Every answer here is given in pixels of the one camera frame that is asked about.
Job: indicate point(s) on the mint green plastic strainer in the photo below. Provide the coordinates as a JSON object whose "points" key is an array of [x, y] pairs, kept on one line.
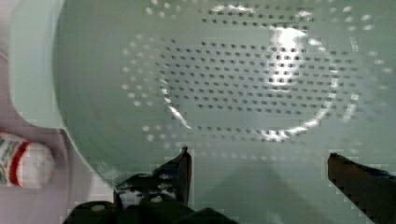
{"points": [[261, 92]]}

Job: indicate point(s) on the red plush ketchup bottle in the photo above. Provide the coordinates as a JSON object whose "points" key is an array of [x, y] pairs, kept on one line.
{"points": [[24, 163]]}

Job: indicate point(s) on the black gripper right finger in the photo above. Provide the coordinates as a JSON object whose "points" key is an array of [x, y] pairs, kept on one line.
{"points": [[372, 190]]}

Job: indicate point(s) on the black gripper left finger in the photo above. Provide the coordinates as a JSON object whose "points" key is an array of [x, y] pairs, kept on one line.
{"points": [[160, 197]]}

